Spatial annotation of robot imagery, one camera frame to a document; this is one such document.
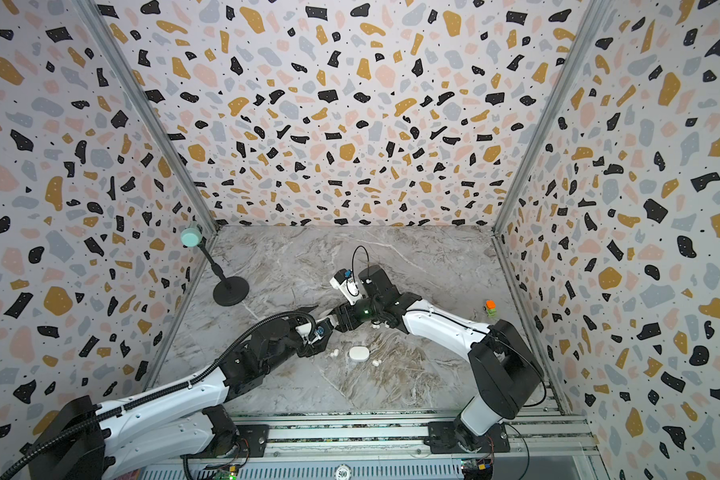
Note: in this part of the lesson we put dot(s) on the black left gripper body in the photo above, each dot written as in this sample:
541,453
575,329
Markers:
308,351

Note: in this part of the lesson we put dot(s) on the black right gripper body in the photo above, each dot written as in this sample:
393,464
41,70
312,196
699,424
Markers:
339,315

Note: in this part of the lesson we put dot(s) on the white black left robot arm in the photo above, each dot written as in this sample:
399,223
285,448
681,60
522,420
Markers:
185,417

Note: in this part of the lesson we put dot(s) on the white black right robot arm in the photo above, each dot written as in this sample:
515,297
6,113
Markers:
505,371

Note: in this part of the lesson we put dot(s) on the black stand with green ball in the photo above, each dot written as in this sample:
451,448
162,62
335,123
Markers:
229,290

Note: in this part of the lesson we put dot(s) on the orange green small cube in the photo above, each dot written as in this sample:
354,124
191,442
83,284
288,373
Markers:
490,308

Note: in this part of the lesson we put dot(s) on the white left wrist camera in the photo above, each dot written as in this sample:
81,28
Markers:
311,334

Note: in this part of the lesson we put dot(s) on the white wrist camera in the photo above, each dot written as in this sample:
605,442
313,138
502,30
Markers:
344,282
311,334

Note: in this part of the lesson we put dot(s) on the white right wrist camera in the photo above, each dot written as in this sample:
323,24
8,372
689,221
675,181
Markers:
344,282

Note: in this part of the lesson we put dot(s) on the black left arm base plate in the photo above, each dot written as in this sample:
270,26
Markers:
242,442

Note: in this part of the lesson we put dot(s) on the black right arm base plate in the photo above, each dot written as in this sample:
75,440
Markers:
451,437

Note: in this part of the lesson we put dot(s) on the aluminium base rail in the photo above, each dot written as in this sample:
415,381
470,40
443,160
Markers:
545,444

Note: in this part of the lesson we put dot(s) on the aluminium corner frame post right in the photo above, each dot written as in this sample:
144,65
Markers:
592,20

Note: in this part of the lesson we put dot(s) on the aluminium corner frame post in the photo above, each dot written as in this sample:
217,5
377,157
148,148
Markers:
592,20
95,23

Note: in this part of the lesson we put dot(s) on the aluminium corner frame post left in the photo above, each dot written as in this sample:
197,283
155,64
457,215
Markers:
95,23

